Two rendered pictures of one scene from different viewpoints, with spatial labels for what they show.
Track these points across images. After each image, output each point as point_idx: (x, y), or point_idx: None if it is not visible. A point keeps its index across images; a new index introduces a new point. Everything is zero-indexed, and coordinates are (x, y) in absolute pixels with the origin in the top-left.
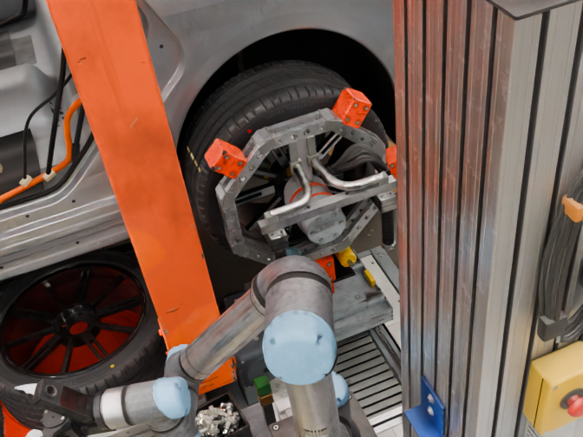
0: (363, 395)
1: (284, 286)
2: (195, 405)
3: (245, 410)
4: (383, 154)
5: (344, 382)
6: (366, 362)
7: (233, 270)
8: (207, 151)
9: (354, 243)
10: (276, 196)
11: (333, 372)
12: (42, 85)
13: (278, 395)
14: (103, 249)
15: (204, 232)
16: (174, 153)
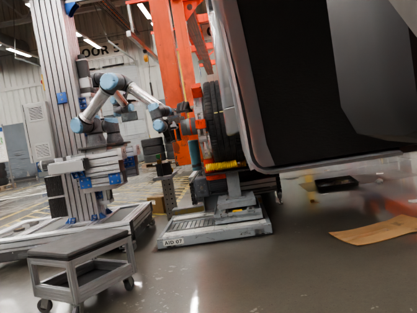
0: (187, 225)
1: None
2: (118, 109)
3: (170, 174)
4: (194, 114)
5: (108, 118)
6: (201, 225)
7: (292, 211)
8: None
9: (291, 229)
10: None
11: (112, 118)
12: None
13: (204, 213)
14: (328, 194)
15: (327, 205)
16: (160, 71)
